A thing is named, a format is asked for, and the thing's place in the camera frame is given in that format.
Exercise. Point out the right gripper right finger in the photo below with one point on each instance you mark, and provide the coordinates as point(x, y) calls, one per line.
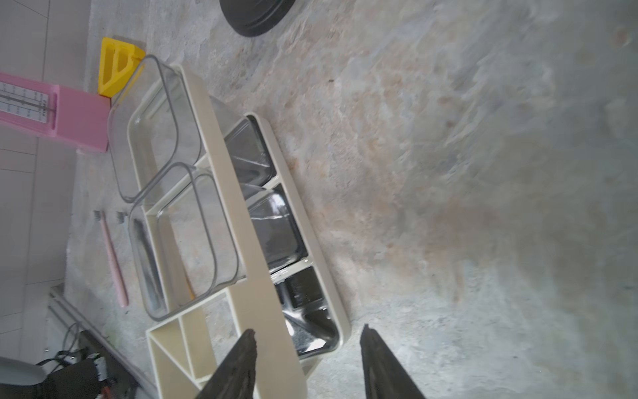
point(384, 376)

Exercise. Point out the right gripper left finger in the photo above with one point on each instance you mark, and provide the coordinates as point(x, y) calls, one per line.
point(236, 376)

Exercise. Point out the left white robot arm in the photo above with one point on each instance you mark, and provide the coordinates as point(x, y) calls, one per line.
point(24, 380)

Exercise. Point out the pink toothbrush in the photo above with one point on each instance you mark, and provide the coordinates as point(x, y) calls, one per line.
point(116, 275)

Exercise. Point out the pink metronome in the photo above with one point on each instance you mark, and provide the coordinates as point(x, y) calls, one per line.
point(75, 118)

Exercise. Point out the yellow triangular block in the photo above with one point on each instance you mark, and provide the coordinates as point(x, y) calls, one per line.
point(118, 61)

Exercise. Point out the black microphone stand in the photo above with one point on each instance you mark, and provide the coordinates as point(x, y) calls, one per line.
point(252, 18)

